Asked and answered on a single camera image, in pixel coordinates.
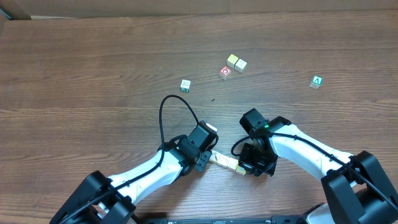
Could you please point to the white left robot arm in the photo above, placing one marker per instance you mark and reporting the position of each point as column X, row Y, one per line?
column 113, row 199

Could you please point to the yellow-topped wooden block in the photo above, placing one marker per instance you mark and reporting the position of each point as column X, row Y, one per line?
column 232, row 60

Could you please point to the yellow-sided wooden block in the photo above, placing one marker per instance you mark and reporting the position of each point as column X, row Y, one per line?
column 240, row 65

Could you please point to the yellow wooden block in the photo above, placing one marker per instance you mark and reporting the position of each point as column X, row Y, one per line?
column 232, row 164

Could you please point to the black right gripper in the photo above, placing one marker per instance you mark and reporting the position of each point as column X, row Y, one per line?
column 249, row 163

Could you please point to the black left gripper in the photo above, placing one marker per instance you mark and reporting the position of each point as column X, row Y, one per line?
column 203, row 160

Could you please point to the green-sided wooden block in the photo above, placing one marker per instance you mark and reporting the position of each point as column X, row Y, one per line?
column 185, row 86

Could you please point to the red-topped wooden block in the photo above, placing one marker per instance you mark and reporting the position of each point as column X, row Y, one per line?
column 225, row 72

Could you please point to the red W wooden block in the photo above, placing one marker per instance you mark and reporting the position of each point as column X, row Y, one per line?
column 223, row 160

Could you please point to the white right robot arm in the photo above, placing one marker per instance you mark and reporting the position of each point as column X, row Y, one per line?
column 356, row 187

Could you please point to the green A wooden block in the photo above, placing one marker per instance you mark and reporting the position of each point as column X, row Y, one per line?
column 316, row 82

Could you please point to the plain wooden block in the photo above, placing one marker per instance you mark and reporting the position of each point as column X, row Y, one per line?
column 240, row 170

